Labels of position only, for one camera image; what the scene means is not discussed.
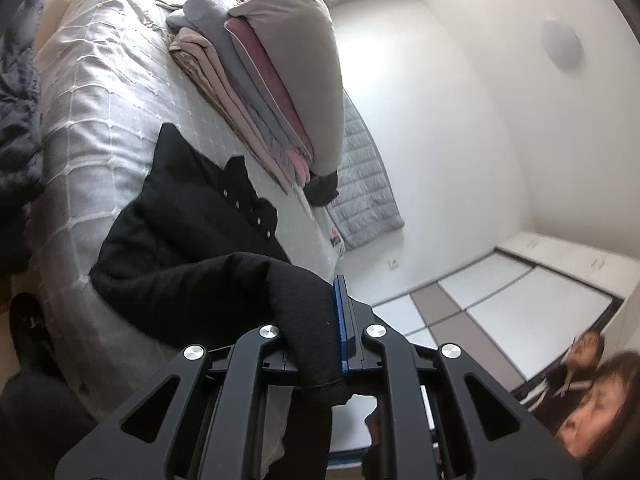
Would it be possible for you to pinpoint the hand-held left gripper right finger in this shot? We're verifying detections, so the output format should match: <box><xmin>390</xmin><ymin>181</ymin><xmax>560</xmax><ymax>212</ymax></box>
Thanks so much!
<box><xmin>332</xmin><ymin>275</ymin><xmax>583</xmax><ymax>480</ymax></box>

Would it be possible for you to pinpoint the round ceiling light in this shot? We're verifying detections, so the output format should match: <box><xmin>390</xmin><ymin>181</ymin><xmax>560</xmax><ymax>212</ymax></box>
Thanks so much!
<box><xmin>540</xmin><ymin>19</ymin><xmax>583</xmax><ymax>71</ymax></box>

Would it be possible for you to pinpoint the bed with grey checked sheet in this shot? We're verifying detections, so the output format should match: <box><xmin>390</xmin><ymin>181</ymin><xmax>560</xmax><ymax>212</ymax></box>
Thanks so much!
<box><xmin>31</xmin><ymin>0</ymin><xmax>347</xmax><ymax>476</ymax></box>

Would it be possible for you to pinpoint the dark puffer jacket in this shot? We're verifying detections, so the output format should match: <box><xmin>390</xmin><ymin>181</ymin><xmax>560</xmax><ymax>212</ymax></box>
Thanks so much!
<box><xmin>0</xmin><ymin>0</ymin><xmax>46</xmax><ymax>276</ymax></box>

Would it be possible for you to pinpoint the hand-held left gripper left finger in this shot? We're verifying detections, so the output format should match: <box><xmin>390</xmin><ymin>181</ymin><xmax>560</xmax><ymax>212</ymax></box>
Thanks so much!
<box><xmin>54</xmin><ymin>324</ymin><xmax>287</xmax><ymax>480</ymax></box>

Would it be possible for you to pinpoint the small black garment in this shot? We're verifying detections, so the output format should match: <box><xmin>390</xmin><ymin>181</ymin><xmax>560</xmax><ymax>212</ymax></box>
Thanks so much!
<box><xmin>304</xmin><ymin>170</ymin><xmax>341</xmax><ymax>207</ymax></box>

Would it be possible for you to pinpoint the grey quilted headboard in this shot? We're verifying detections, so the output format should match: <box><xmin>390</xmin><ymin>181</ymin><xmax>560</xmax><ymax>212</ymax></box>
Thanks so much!
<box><xmin>322</xmin><ymin>95</ymin><xmax>405</xmax><ymax>251</ymax></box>

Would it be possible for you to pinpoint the maroon folded blanket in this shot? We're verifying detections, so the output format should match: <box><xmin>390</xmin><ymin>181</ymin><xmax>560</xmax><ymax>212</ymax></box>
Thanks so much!
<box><xmin>223</xmin><ymin>17</ymin><xmax>313</xmax><ymax>161</ymax></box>

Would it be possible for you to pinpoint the black jacket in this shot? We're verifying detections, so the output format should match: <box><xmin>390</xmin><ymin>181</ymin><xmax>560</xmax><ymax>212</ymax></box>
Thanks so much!
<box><xmin>89</xmin><ymin>122</ymin><xmax>353</xmax><ymax>480</ymax></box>

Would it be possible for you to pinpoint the person's head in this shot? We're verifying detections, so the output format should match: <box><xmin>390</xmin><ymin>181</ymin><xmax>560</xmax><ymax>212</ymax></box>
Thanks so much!
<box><xmin>555</xmin><ymin>351</ymin><xmax>640</xmax><ymax>463</ymax></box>

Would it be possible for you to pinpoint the pink folded blanket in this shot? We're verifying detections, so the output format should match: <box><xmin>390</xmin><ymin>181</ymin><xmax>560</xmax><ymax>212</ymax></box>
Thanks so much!
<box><xmin>280</xmin><ymin>150</ymin><xmax>311</xmax><ymax>186</ymax></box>

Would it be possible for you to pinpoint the white and grey wardrobe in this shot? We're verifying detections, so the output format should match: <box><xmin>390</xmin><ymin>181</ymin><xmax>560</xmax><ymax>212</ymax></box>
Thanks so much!
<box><xmin>372</xmin><ymin>232</ymin><xmax>640</xmax><ymax>401</ymax></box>

